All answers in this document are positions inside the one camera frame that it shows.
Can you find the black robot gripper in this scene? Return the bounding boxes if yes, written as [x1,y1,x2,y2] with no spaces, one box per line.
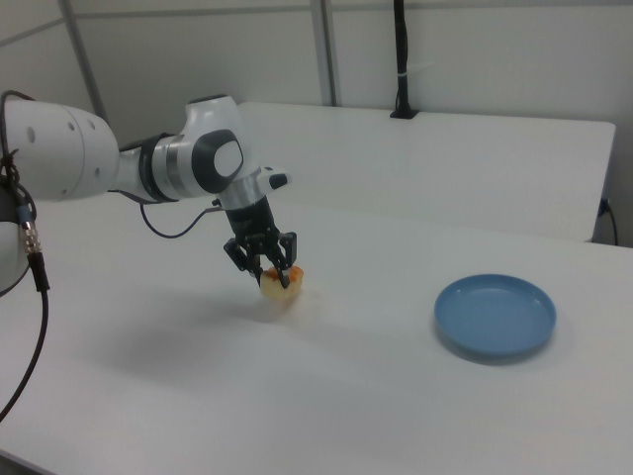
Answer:
[222,195,300,289]

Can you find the bread with orange topping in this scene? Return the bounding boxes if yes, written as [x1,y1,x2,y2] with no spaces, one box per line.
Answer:
[259,265,305,301]

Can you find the white neighbouring table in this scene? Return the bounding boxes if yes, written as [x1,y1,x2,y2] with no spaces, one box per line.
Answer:
[235,101,617,244]

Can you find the blue round plate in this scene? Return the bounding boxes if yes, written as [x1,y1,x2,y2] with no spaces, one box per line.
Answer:
[433,273,559,366]

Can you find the black pole with clamp base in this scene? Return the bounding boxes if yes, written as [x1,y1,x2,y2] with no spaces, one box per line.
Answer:
[389,0,420,121]

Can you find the thin blue gripper cable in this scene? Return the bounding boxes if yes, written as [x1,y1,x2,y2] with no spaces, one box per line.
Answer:
[138,201,224,239]

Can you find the black cable with metal connector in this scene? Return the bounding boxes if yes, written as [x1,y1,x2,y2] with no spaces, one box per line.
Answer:
[0,90,52,425]

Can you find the dark cable at table end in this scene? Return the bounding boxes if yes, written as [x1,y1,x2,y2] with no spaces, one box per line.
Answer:
[599,197,620,247]

